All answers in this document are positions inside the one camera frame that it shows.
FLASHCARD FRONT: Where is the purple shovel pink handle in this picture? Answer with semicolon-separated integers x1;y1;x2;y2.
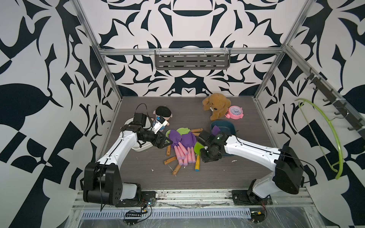
181;132;196;166
211;125;221;136
169;130;185;166

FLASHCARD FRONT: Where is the green shovel yellow handle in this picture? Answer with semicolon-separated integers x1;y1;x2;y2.
194;142;204;172

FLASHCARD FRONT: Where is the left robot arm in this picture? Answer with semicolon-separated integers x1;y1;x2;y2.
83;124;173;206

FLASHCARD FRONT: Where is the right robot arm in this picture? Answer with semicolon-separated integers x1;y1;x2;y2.
197;131;304;205

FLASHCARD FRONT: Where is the white storage box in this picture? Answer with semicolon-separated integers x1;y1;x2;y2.
132;119;153;152

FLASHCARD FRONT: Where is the teal storage box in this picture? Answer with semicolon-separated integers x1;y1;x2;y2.
211;120;236;156

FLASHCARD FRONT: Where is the plush doll black hair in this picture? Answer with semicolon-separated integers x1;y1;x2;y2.
152;106;173;126

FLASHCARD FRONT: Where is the pink alarm clock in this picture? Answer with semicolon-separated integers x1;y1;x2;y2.
225;105;244;120

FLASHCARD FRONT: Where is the brown plush dog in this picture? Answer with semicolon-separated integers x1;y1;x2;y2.
202;93;232;121

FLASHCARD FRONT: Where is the green shovel wooden handle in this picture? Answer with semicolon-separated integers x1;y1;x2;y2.
176;128;203;136
165;130;171;156

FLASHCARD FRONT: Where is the grey hook rail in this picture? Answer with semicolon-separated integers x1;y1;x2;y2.
306;67;365;139

